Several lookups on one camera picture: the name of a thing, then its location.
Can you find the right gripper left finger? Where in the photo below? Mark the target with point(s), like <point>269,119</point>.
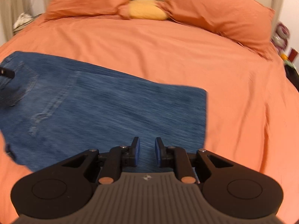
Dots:
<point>67,186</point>

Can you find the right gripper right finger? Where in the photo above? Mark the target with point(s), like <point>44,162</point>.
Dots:
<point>227,186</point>

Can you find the blue denim jeans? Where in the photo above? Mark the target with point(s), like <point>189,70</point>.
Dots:
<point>55,108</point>

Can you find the white cloth on nightstand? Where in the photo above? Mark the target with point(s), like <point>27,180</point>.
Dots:
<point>22,19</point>

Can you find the orange duvet cover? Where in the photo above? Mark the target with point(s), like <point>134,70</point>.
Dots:
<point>252,108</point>

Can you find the beige curtain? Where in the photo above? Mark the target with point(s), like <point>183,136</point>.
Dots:
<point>10,11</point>

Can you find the black bag beside bed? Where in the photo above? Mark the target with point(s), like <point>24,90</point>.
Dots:
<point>292,76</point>

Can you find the cluttered items beside bed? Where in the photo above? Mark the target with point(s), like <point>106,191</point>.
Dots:
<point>289,59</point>

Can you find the yellow cushion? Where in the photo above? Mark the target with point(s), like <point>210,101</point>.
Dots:
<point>146,9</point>

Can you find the patterned red white object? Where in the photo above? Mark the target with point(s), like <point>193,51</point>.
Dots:
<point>280,38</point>

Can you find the orange pillow right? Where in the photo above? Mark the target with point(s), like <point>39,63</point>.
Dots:
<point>246,22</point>

